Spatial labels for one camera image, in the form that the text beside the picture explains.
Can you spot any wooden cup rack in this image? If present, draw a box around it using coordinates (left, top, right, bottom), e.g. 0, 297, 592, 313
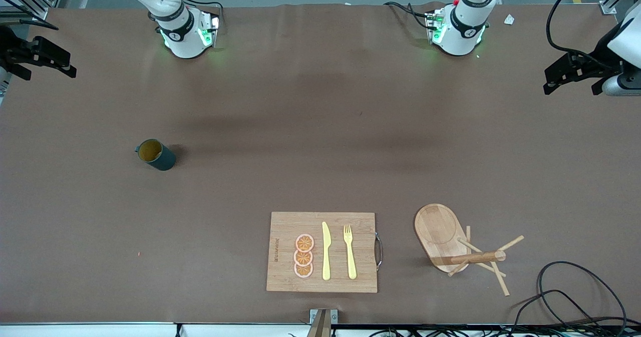
414, 203, 525, 297

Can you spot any yellow plastic knife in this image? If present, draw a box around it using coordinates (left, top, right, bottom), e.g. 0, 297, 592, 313
322, 221, 332, 281

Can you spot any teal cup yellow inside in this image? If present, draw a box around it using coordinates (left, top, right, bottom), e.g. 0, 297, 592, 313
134, 138, 177, 171

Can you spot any wooden cutting board metal handle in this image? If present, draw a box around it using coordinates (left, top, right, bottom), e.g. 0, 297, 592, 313
266, 212, 384, 293

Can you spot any white table edge ledge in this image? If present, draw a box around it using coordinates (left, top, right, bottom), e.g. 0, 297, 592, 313
0, 322, 641, 337

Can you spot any black left arm base cable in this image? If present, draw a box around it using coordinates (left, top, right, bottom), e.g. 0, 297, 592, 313
383, 1, 432, 31

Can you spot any yellow plastic fork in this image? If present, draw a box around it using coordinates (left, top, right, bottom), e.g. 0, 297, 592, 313
343, 225, 358, 280

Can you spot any black cable loop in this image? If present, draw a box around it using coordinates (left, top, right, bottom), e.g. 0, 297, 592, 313
537, 261, 627, 327
511, 289, 601, 337

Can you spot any aluminium camera mount post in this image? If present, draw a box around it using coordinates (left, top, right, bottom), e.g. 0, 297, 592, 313
309, 308, 339, 337

